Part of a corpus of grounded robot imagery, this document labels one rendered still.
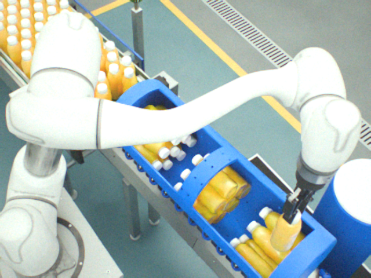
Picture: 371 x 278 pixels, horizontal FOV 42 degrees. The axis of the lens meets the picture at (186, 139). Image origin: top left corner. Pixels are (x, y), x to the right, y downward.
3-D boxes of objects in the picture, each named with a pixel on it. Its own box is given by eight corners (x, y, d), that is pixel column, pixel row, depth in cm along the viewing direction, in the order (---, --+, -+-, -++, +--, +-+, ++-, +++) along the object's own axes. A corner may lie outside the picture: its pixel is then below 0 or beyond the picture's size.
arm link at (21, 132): (95, 128, 89) (102, 71, 96) (-7, 122, 87) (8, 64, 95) (97, 163, 100) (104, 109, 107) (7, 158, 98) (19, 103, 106)
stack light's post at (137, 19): (144, 149, 311) (135, 13, 221) (139, 145, 313) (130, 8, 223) (148, 145, 313) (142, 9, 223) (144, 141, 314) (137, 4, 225)
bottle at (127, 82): (136, 91, 221) (134, 66, 207) (139, 102, 217) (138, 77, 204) (122, 94, 219) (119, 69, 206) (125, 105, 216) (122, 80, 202)
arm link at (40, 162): (2, 214, 154) (15, 154, 165) (54, 222, 158) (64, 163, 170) (23, 63, 92) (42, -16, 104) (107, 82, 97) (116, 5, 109)
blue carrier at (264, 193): (268, 316, 160) (288, 286, 137) (108, 148, 196) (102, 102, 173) (323, 262, 172) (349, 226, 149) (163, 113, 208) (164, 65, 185)
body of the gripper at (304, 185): (316, 190, 108) (305, 209, 116) (339, 169, 112) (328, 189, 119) (290, 168, 111) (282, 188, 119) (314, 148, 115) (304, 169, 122)
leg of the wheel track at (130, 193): (134, 242, 275) (127, 187, 223) (127, 235, 277) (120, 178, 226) (142, 236, 277) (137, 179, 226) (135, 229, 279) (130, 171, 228)
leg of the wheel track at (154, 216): (153, 227, 280) (151, 169, 229) (147, 220, 283) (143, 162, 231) (161, 221, 283) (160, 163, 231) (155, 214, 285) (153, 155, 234)
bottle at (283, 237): (291, 254, 142) (304, 230, 129) (268, 249, 143) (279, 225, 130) (293, 234, 146) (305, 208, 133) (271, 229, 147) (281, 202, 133)
